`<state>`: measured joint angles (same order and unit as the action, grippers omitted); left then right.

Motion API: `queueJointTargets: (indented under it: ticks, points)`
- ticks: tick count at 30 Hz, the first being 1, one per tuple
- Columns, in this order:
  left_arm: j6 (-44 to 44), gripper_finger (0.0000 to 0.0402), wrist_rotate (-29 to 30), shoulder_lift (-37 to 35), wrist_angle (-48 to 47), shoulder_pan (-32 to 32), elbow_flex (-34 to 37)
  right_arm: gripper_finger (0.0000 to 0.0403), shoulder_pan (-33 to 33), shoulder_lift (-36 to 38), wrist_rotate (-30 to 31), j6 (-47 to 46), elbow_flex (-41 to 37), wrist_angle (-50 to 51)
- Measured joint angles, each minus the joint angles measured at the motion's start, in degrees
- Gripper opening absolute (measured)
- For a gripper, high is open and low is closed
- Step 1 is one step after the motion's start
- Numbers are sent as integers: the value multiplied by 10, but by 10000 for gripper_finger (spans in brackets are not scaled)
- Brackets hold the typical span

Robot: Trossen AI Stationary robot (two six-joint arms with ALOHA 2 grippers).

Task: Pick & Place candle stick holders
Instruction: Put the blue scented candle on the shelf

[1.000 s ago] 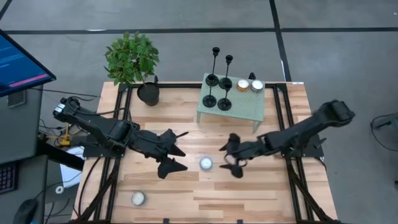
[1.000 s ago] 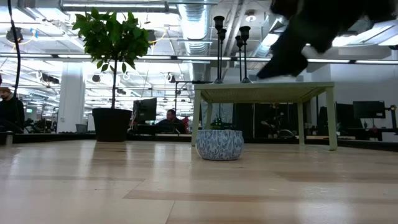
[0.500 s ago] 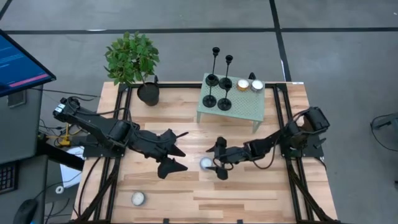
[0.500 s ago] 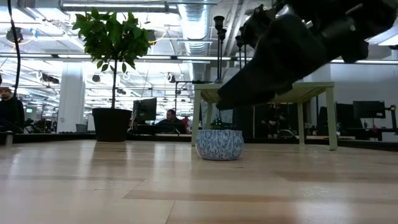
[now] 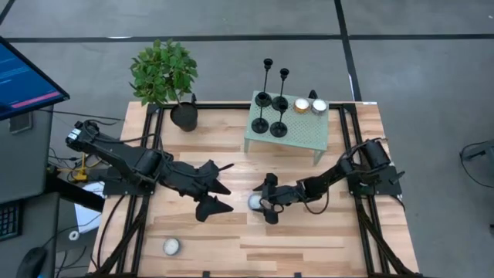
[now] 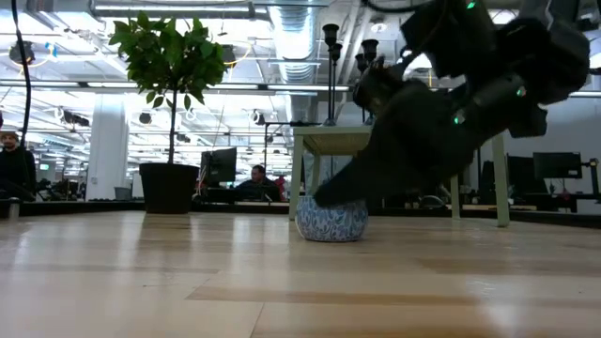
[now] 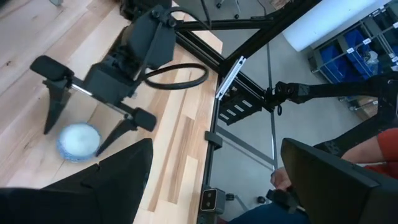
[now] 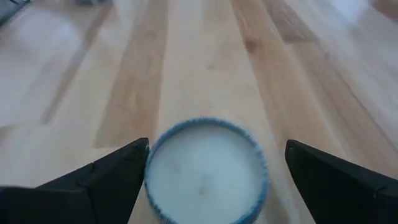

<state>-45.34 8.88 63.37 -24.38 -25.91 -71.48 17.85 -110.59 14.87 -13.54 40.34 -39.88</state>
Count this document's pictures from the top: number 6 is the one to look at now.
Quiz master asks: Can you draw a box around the black computer monitor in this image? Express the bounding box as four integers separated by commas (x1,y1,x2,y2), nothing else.
200,147,239,190
532,151,583,180
506,155,535,194

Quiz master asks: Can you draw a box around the black aluminium table frame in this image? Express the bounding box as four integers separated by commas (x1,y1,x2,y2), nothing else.
0,199,601,231

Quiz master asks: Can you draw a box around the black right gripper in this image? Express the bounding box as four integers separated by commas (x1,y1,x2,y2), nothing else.
313,82,485,207

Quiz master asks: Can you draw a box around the green potted plant black pot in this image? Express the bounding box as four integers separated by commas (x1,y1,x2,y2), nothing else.
108,11,230,216

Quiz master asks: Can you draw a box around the silver ventilation duct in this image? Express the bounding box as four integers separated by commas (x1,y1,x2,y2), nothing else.
268,4,321,124

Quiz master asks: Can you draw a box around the blue floral candle jar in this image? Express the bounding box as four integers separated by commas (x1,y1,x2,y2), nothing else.
294,195,369,243

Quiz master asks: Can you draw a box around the black ceiling spotlight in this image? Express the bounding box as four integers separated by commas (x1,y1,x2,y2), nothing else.
8,40,37,66

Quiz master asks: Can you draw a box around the small green perforated table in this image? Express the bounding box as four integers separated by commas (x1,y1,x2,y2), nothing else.
288,124,512,229

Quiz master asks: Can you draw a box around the white building column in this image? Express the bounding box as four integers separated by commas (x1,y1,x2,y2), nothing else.
85,93,131,202

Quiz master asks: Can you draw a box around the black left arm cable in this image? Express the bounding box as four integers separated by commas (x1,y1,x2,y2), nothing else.
9,0,33,147

